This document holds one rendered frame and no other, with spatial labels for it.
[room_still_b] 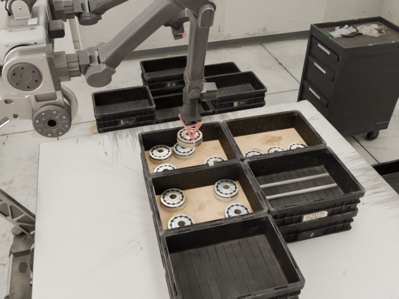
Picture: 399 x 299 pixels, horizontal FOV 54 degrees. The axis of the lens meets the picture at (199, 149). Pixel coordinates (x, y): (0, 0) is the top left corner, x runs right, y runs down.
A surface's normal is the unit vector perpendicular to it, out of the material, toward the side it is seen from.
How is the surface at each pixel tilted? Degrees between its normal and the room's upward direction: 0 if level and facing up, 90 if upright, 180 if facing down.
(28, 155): 0
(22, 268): 0
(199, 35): 115
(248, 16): 90
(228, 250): 0
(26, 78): 90
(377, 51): 90
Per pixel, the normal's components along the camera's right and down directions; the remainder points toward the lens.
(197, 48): 0.20, 0.88
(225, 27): 0.28, 0.60
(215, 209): 0.00, -0.78
